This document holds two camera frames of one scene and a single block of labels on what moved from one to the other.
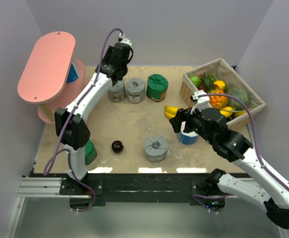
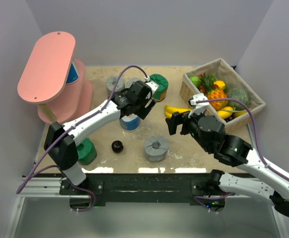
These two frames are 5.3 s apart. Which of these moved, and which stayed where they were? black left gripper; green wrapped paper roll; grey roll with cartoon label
Moved: black left gripper
Stayed: grey roll with cartoon label; green wrapped paper roll
